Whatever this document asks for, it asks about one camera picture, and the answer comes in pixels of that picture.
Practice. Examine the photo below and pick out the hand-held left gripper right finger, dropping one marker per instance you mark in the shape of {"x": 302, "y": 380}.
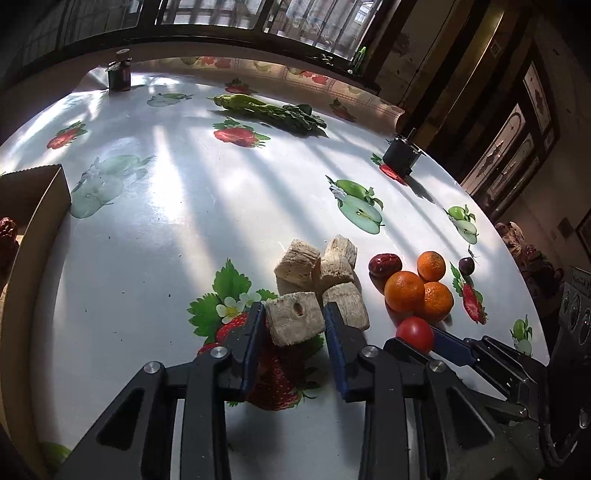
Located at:
{"x": 334, "y": 355}

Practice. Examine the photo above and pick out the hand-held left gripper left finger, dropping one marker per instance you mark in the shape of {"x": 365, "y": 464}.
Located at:
{"x": 256, "y": 355}

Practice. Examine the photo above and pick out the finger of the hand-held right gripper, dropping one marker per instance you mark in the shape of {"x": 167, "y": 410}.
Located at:
{"x": 401, "y": 348}
{"x": 450, "y": 346}

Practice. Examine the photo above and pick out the red cherry tomato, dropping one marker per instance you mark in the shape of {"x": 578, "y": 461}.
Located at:
{"x": 414, "y": 333}

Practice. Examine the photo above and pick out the orange mandarin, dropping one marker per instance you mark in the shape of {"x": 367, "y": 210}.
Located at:
{"x": 438, "y": 301}
{"x": 431, "y": 265}
{"x": 404, "y": 290}

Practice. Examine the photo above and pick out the beige fibrous chunk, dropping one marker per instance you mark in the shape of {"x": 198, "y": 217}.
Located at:
{"x": 347, "y": 305}
{"x": 342, "y": 249}
{"x": 334, "y": 275}
{"x": 298, "y": 263}

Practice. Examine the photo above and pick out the beige chunk with hole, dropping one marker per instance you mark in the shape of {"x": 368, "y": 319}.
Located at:
{"x": 295, "y": 318}

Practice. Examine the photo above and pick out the brown cardboard box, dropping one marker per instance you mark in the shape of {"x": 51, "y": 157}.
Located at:
{"x": 37, "y": 221}

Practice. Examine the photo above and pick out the dark cherry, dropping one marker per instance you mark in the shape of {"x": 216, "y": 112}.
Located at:
{"x": 466, "y": 266}

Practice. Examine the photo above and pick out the red jujube date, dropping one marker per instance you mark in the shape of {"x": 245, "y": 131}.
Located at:
{"x": 7, "y": 240}
{"x": 384, "y": 265}

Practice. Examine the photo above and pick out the patterned cloth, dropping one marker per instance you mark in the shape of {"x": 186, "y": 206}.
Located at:
{"x": 512, "y": 237}

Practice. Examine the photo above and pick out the fruit print tablecloth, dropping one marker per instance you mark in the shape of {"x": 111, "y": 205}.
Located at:
{"x": 184, "y": 207}

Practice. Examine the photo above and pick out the green leafy vegetable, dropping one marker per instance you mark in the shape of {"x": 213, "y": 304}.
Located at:
{"x": 268, "y": 112}

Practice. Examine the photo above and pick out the green bottle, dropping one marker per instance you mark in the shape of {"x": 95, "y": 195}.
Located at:
{"x": 360, "y": 57}

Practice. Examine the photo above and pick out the small items on sill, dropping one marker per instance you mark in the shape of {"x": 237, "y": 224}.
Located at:
{"x": 325, "y": 57}

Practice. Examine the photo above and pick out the small dark jar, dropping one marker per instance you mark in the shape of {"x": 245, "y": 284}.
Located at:
{"x": 119, "y": 76}

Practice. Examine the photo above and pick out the barred window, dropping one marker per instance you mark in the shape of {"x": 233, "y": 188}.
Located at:
{"x": 207, "y": 39}

